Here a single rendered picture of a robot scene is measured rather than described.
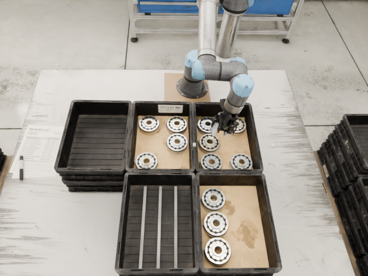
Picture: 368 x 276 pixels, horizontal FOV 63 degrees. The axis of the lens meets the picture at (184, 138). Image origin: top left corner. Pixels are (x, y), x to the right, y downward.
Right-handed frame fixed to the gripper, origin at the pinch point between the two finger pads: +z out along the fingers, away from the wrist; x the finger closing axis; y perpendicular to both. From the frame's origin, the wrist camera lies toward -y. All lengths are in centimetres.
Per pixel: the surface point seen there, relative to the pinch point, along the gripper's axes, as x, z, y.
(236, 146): 11.9, 10.2, 0.4
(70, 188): -66, 31, 19
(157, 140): -26.9, 15.5, -2.8
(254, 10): 68, 50, -192
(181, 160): -15.2, 13.9, 8.8
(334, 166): 99, 52, -18
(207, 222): -5.7, 9.6, 39.5
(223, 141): 5.9, 11.0, -2.4
